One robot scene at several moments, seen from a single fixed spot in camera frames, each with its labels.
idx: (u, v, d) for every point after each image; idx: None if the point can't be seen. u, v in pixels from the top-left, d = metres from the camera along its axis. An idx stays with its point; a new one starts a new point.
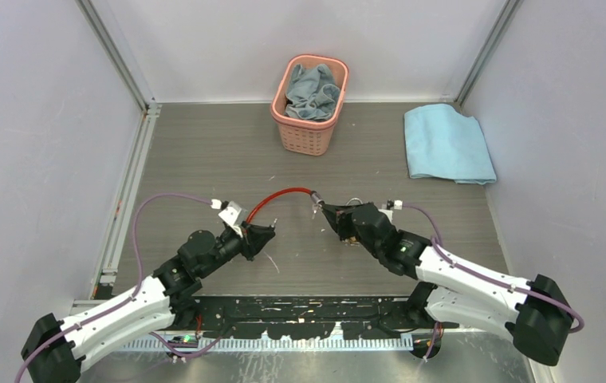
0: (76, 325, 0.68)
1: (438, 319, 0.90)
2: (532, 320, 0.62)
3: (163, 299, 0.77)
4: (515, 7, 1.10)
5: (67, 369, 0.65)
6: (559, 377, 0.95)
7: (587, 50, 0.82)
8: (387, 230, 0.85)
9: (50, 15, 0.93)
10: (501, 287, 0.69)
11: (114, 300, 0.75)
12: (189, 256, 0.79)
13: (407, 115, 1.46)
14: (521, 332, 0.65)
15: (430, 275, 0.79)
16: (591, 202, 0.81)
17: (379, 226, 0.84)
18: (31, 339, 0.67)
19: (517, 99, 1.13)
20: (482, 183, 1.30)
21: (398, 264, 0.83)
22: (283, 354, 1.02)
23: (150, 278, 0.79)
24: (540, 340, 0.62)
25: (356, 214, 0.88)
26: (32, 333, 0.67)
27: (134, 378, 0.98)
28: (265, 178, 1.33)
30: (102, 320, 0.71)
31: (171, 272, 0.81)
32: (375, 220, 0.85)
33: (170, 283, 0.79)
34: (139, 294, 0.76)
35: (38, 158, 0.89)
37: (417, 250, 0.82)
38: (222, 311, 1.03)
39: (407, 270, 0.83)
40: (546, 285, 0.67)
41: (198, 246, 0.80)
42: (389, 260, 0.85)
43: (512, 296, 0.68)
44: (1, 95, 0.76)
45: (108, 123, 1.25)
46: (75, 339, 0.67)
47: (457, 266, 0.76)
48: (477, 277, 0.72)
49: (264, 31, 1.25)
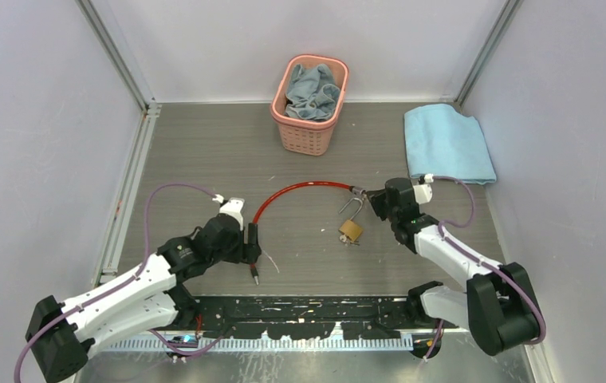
0: (77, 308, 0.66)
1: (430, 313, 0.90)
2: (482, 288, 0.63)
3: (168, 278, 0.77)
4: (515, 7, 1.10)
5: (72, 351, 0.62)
6: (559, 377, 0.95)
7: (588, 50, 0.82)
8: (409, 201, 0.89)
9: (50, 13, 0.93)
10: (471, 261, 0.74)
11: (117, 280, 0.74)
12: (213, 234, 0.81)
13: (407, 115, 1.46)
14: (470, 301, 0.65)
15: (424, 246, 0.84)
16: (590, 203, 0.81)
17: (403, 195, 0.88)
18: (33, 323, 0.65)
19: (517, 99, 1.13)
20: (482, 183, 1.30)
21: (403, 233, 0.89)
22: (283, 354, 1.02)
23: (155, 255, 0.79)
24: (486, 310, 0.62)
25: (391, 180, 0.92)
26: (33, 317, 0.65)
27: (134, 378, 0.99)
28: (265, 178, 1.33)
30: (104, 302, 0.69)
31: (176, 248, 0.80)
32: (401, 189, 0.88)
33: (178, 259, 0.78)
34: (143, 274, 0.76)
35: (38, 159, 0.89)
37: (423, 225, 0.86)
38: (222, 311, 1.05)
39: (408, 241, 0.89)
40: (517, 273, 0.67)
41: (227, 224, 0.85)
42: (398, 227, 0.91)
43: (478, 268, 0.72)
44: (0, 94, 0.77)
45: (108, 122, 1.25)
46: (77, 321, 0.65)
47: (447, 239, 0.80)
48: (456, 250, 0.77)
49: (264, 31, 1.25)
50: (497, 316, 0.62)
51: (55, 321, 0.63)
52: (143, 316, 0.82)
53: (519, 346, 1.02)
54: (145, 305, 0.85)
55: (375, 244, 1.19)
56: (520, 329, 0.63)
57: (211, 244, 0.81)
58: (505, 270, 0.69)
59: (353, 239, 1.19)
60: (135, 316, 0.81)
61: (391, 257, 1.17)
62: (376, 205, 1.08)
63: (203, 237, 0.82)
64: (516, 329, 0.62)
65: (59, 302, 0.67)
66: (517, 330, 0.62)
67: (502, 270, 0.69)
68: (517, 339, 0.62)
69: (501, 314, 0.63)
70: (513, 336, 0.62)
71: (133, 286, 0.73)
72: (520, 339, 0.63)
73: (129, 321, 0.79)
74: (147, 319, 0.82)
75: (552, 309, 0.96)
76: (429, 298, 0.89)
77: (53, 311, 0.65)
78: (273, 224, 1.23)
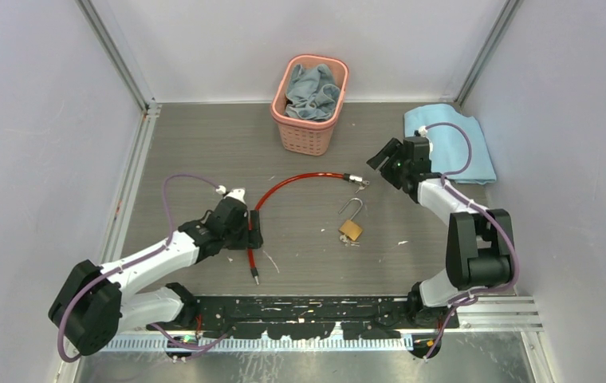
0: (118, 269, 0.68)
1: (426, 305, 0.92)
2: (462, 220, 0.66)
3: (194, 250, 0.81)
4: (516, 6, 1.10)
5: (112, 311, 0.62)
6: (559, 377, 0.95)
7: (588, 51, 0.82)
8: (423, 156, 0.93)
9: (50, 13, 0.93)
10: (461, 203, 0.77)
11: (149, 248, 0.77)
12: (227, 214, 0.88)
13: (407, 115, 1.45)
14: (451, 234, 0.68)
15: (425, 192, 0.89)
16: (591, 203, 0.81)
17: (417, 149, 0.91)
18: (65, 292, 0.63)
19: (517, 98, 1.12)
20: (482, 183, 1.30)
21: (409, 183, 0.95)
22: (283, 354, 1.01)
23: (177, 232, 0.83)
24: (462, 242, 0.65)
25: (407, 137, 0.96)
26: (68, 282, 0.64)
27: (134, 378, 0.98)
28: (265, 178, 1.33)
30: (142, 266, 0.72)
31: (196, 227, 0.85)
32: (416, 143, 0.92)
33: (198, 235, 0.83)
34: (172, 244, 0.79)
35: (38, 159, 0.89)
37: (427, 176, 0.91)
38: (222, 311, 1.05)
39: (413, 191, 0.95)
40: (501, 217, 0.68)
41: (236, 204, 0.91)
42: (407, 178, 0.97)
43: (466, 208, 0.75)
44: (0, 95, 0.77)
45: (108, 122, 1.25)
46: (119, 281, 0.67)
47: (446, 187, 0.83)
48: (450, 194, 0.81)
49: (264, 31, 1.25)
50: (470, 248, 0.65)
51: (96, 282, 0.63)
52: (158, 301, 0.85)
53: (519, 346, 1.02)
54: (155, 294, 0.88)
55: (375, 244, 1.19)
56: (492, 266, 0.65)
57: (226, 223, 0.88)
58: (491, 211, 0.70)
59: (353, 239, 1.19)
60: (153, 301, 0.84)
61: (391, 256, 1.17)
62: (387, 173, 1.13)
63: (216, 217, 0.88)
64: (486, 262, 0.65)
65: (96, 266, 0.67)
66: (486, 266, 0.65)
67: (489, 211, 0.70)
68: (486, 278, 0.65)
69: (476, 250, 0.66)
70: (483, 274, 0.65)
71: (164, 255, 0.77)
72: (489, 278, 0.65)
73: (147, 305, 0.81)
74: (160, 308, 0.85)
75: (552, 308, 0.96)
76: (426, 286, 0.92)
77: (91, 274, 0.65)
78: (273, 223, 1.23)
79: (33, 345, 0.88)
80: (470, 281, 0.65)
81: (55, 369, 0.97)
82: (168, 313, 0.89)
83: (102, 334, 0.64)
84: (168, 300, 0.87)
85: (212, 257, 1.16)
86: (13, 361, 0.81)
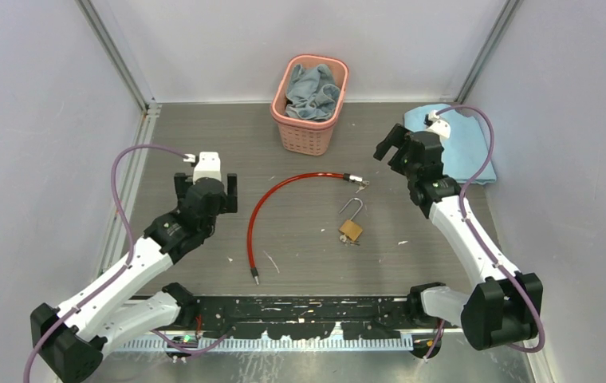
0: (74, 309, 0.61)
1: (429, 313, 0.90)
2: (492, 294, 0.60)
3: (163, 258, 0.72)
4: (516, 6, 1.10)
5: (80, 352, 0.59)
6: (559, 378, 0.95)
7: (588, 51, 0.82)
8: (434, 160, 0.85)
9: (50, 13, 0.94)
10: (488, 258, 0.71)
11: (110, 272, 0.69)
12: (196, 203, 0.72)
13: (407, 115, 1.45)
14: (474, 300, 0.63)
15: (439, 216, 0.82)
16: (591, 203, 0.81)
17: (428, 152, 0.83)
18: (34, 334, 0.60)
19: (518, 98, 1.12)
20: (482, 183, 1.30)
21: (420, 194, 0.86)
22: (283, 354, 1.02)
23: (143, 238, 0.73)
24: (489, 314, 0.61)
25: (418, 135, 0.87)
26: (31, 327, 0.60)
27: (133, 378, 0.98)
28: (265, 178, 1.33)
30: (101, 297, 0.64)
31: (164, 226, 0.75)
32: (428, 145, 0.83)
33: (167, 237, 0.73)
34: (135, 260, 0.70)
35: (38, 159, 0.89)
37: (446, 191, 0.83)
38: (222, 311, 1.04)
39: (424, 202, 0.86)
40: (529, 283, 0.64)
41: (210, 188, 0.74)
42: (416, 187, 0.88)
43: (492, 270, 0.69)
44: (0, 94, 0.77)
45: (108, 122, 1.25)
46: (77, 323, 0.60)
47: (468, 222, 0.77)
48: (474, 238, 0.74)
49: (264, 31, 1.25)
50: (494, 320, 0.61)
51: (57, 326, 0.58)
52: (151, 311, 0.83)
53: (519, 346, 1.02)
54: (148, 303, 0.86)
55: (375, 244, 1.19)
56: (510, 328, 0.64)
57: (198, 215, 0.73)
58: (520, 276, 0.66)
59: (353, 239, 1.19)
60: (146, 313, 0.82)
61: (391, 257, 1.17)
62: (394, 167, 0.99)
63: (185, 210, 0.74)
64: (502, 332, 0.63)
65: (53, 308, 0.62)
66: (506, 333, 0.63)
67: (517, 278, 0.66)
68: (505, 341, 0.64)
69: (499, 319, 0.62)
70: (502, 339, 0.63)
71: (127, 277, 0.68)
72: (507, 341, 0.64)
73: (139, 318, 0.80)
74: (155, 316, 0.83)
75: (552, 309, 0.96)
76: (427, 295, 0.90)
77: (52, 318, 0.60)
78: (273, 224, 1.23)
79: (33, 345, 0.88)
80: (490, 341, 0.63)
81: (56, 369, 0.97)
82: (166, 317, 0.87)
83: (87, 365, 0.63)
84: (164, 307, 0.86)
85: (212, 257, 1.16)
86: (14, 361, 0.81)
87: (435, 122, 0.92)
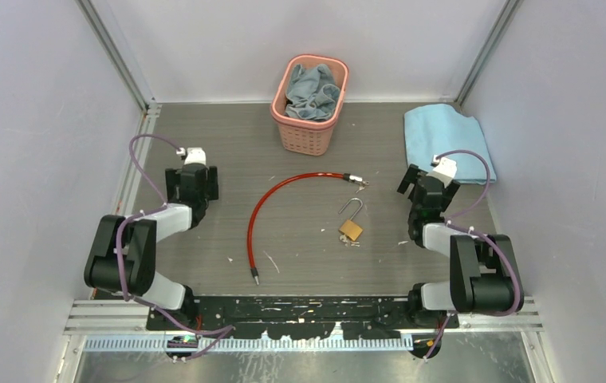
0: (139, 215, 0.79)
1: (427, 308, 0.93)
2: (460, 240, 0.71)
3: (186, 212, 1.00)
4: (516, 7, 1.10)
5: (152, 239, 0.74)
6: (559, 377, 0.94)
7: (588, 51, 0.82)
8: (434, 205, 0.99)
9: (51, 14, 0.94)
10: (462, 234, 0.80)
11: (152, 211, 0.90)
12: (192, 180, 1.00)
13: (407, 115, 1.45)
14: (452, 256, 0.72)
15: (430, 234, 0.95)
16: (591, 203, 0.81)
17: (427, 197, 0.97)
18: (99, 242, 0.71)
19: (517, 98, 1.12)
20: (482, 183, 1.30)
21: (415, 230, 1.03)
22: (283, 354, 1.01)
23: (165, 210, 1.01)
24: (465, 258, 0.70)
25: (426, 179, 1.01)
26: (98, 235, 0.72)
27: (134, 378, 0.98)
28: (265, 178, 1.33)
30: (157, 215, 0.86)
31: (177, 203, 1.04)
32: (430, 191, 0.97)
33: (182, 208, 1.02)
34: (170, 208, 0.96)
35: (38, 159, 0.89)
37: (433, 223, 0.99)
38: (222, 311, 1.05)
39: (418, 236, 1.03)
40: (501, 240, 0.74)
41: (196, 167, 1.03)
42: (414, 223, 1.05)
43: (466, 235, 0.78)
44: (0, 95, 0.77)
45: (108, 122, 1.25)
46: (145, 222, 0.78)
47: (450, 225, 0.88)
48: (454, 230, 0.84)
49: (264, 30, 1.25)
50: (472, 269, 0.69)
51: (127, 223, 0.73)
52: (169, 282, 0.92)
53: (519, 346, 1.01)
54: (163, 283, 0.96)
55: (375, 244, 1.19)
56: (494, 290, 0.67)
57: (195, 188, 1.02)
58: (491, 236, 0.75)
59: (353, 239, 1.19)
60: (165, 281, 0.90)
61: (391, 257, 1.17)
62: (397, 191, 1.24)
63: (186, 187, 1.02)
64: (490, 289, 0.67)
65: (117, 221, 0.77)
66: (490, 288, 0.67)
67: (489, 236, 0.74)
68: (493, 299, 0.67)
69: (478, 270, 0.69)
70: (489, 298, 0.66)
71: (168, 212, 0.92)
72: (494, 302, 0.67)
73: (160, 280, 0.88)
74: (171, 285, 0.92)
75: (552, 309, 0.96)
76: (426, 290, 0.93)
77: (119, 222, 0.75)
78: (272, 223, 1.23)
79: (35, 345, 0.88)
80: (476, 303, 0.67)
81: (55, 369, 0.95)
82: (175, 298, 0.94)
83: (147, 270, 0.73)
84: (176, 286, 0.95)
85: (213, 258, 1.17)
86: (15, 361, 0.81)
87: (441, 164, 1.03)
